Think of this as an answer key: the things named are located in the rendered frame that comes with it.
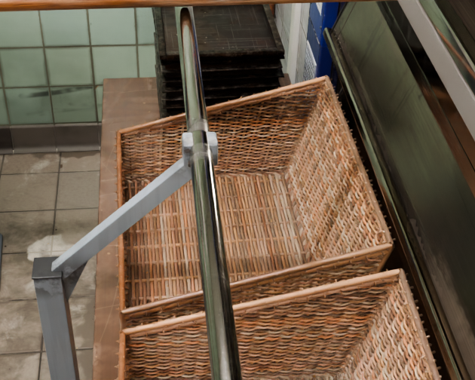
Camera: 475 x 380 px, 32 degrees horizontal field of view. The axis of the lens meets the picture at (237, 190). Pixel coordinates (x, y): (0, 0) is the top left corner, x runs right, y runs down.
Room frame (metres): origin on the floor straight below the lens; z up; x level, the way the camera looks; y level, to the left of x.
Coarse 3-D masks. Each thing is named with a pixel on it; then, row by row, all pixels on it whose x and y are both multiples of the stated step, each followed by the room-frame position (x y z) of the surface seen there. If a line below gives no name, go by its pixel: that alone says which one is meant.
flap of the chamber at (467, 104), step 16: (400, 0) 0.83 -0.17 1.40; (416, 0) 0.80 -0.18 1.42; (464, 0) 0.83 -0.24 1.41; (416, 16) 0.78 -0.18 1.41; (464, 16) 0.78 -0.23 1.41; (416, 32) 0.77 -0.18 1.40; (432, 32) 0.73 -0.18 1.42; (432, 48) 0.72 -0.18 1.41; (448, 64) 0.68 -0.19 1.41; (448, 80) 0.67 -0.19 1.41; (464, 80) 0.64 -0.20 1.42; (464, 96) 0.63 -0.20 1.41; (464, 112) 0.62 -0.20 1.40
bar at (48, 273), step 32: (192, 32) 1.16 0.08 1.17; (192, 64) 1.06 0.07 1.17; (192, 96) 0.98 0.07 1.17; (192, 128) 0.90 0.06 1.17; (192, 160) 0.84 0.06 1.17; (160, 192) 0.87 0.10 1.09; (128, 224) 0.86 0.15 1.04; (64, 256) 0.86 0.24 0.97; (224, 256) 0.67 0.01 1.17; (64, 288) 0.85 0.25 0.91; (224, 288) 0.61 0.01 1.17; (64, 320) 0.84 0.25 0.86; (224, 320) 0.57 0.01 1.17; (64, 352) 0.84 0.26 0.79; (224, 352) 0.53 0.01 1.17
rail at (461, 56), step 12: (420, 0) 0.79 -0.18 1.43; (432, 0) 0.76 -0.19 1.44; (444, 0) 0.76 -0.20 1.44; (432, 12) 0.75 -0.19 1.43; (444, 12) 0.74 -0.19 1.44; (432, 24) 0.74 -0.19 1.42; (444, 24) 0.72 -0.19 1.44; (456, 24) 0.71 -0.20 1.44; (444, 36) 0.71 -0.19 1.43; (456, 36) 0.69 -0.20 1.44; (468, 36) 0.69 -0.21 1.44; (456, 48) 0.68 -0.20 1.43; (468, 48) 0.67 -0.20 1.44; (456, 60) 0.67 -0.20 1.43; (468, 60) 0.65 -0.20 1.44; (468, 72) 0.64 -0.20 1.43; (468, 84) 0.63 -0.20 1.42
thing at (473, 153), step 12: (396, 12) 1.30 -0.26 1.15; (408, 24) 1.23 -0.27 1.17; (408, 36) 1.22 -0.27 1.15; (420, 48) 1.15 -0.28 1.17; (420, 60) 1.14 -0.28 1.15; (432, 72) 1.09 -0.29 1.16; (432, 84) 1.08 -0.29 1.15; (444, 96) 1.02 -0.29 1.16; (444, 108) 1.02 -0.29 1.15; (456, 108) 0.98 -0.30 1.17; (456, 120) 0.97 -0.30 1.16; (456, 132) 0.96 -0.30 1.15; (468, 132) 0.92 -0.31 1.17; (468, 144) 0.91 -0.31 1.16; (468, 156) 0.90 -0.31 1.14
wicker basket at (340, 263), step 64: (128, 128) 1.51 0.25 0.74; (256, 128) 1.55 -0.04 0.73; (320, 128) 1.48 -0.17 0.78; (128, 192) 1.47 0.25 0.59; (192, 192) 1.47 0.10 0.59; (256, 192) 1.48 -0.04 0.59; (320, 192) 1.36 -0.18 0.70; (128, 256) 1.26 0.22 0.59; (192, 256) 1.26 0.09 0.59; (256, 256) 1.27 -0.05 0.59; (320, 256) 1.23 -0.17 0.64; (384, 256) 1.04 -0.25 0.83; (128, 320) 0.98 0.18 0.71
